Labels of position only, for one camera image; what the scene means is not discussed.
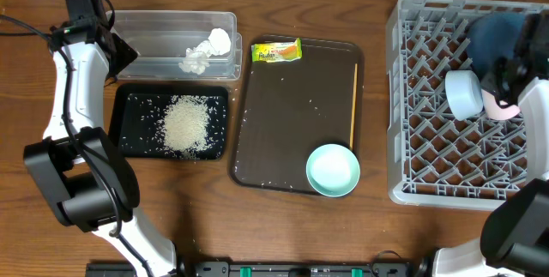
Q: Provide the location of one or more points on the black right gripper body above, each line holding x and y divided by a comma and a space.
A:
502, 88

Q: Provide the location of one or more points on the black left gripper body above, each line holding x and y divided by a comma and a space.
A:
123, 56

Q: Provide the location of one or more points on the dark blue plate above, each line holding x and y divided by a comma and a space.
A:
491, 37

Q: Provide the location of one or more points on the pink cup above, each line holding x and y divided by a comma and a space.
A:
496, 112

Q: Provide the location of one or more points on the light blue bowl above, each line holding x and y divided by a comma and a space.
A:
463, 93

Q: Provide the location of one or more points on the white tissue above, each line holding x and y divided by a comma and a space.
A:
196, 59

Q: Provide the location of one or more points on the pile of white rice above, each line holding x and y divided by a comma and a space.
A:
184, 126

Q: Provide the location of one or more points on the wooden chopstick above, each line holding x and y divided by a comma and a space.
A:
353, 109

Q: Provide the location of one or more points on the green yellow snack wrapper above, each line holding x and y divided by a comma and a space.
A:
277, 52

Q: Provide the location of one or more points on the mint green bowl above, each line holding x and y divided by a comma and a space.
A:
332, 170

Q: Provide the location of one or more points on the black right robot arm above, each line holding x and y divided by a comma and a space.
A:
514, 238

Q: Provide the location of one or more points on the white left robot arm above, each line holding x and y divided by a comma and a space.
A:
83, 177

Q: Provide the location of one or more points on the grey dishwasher rack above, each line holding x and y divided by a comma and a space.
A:
435, 159

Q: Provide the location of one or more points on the clear plastic bin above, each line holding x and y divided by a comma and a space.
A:
161, 37

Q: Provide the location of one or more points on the black plastic tray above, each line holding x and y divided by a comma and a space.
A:
138, 109

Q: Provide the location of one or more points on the dark brown serving tray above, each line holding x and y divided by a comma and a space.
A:
289, 109

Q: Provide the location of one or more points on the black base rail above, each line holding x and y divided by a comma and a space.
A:
225, 269

